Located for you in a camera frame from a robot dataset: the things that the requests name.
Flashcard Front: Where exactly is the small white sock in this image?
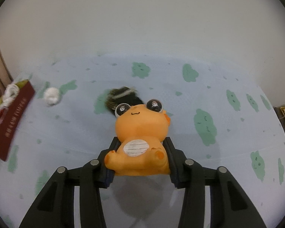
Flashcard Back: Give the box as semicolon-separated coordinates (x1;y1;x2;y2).
43;87;61;106

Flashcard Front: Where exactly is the orange squishy toy figure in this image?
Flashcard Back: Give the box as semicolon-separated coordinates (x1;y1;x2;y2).
104;99;170;176

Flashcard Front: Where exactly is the black gold bow hair clip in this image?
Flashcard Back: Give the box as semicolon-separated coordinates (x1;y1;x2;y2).
105;86;143;117

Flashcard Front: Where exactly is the cloud-patterned blue bedsheet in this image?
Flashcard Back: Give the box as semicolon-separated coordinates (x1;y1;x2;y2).
0;55;285;227

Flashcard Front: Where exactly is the dark red gold tin box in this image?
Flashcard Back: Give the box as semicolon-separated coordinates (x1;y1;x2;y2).
0;81;35;161

